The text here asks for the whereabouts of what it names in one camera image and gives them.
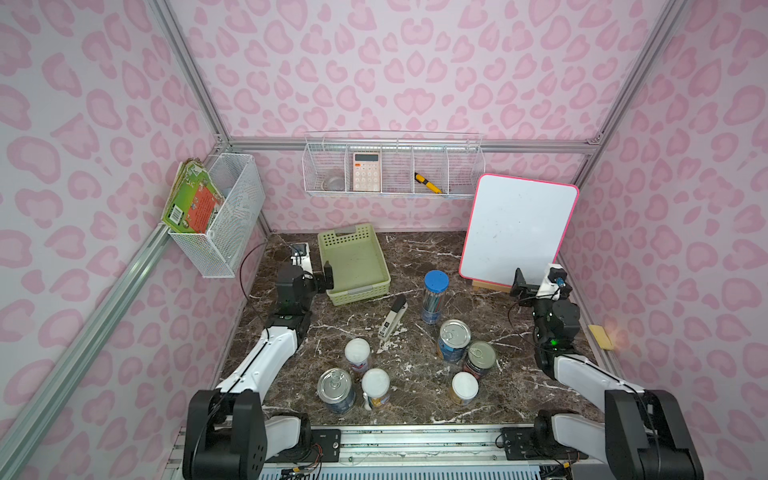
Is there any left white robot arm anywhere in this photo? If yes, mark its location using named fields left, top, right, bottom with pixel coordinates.
left=182, top=243, right=334, bottom=479

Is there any wooden whiteboard stand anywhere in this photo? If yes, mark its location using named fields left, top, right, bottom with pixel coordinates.
left=472, top=280, right=511, bottom=294

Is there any white lid yellow can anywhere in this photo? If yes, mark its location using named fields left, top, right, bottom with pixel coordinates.
left=361, top=368, right=390, bottom=410

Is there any blue lid pencil jar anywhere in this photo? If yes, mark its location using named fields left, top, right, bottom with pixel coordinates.
left=421, top=270, right=450, bottom=325

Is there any green lid vegetable can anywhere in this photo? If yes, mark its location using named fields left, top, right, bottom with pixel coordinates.
left=463, top=341, right=497, bottom=380

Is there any green plastic basket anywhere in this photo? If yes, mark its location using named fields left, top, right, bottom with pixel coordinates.
left=317, top=223, right=391, bottom=306

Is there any pink calculator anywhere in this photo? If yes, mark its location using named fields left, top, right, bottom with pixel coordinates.
left=352, top=151, right=382, bottom=192

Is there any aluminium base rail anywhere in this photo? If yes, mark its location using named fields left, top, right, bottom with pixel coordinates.
left=261, top=424, right=612, bottom=479

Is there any blue soup can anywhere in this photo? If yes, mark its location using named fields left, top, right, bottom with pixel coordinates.
left=317, top=368, right=356, bottom=415
left=437, top=319, right=472, bottom=363

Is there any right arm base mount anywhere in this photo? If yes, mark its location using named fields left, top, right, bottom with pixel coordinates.
left=496, top=410, right=589, bottom=463

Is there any clear wire wall shelf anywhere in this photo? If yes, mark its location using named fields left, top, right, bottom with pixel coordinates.
left=302, top=136, right=486, bottom=197

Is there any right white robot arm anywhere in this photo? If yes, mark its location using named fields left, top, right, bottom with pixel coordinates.
left=510, top=264, right=704, bottom=479

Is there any clear tape roll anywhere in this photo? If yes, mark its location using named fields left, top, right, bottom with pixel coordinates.
left=322, top=172, right=346, bottom=192

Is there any yellow sticky note pad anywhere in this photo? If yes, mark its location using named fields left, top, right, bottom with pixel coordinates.
left=589, top=325, right=614, bottom=351

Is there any pink framed whiteboard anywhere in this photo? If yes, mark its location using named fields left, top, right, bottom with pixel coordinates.
left=459, top=173, right=580, bottom=287

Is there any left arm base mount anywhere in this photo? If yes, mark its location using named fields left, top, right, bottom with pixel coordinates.
left=266, top=428, right=341, bottom=464

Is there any white lid can back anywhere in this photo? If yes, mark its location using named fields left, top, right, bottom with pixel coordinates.
left=344, top=338, right=371, bottom=375

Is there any yellow black utility knife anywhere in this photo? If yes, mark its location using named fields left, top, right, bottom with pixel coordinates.
left=414, top=172, right=443, bottom=194

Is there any green red booklet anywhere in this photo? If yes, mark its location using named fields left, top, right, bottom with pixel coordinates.
left=161, top=158, right=225, bottom=234

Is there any white mesh wall basket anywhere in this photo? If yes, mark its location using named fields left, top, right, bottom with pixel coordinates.
left=168, top=152, right=266, bottom=279

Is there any grey white stapler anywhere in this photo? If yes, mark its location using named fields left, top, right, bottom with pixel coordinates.
left=378, top=294, right=408, bottom=342

